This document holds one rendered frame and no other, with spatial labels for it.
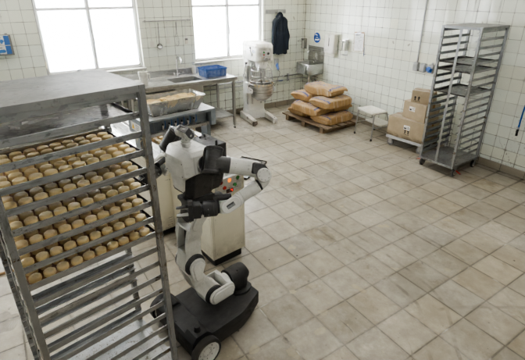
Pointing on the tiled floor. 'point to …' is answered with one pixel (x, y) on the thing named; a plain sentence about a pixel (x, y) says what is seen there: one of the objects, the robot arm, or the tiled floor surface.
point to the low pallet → (319, 123)
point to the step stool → (373, 117)
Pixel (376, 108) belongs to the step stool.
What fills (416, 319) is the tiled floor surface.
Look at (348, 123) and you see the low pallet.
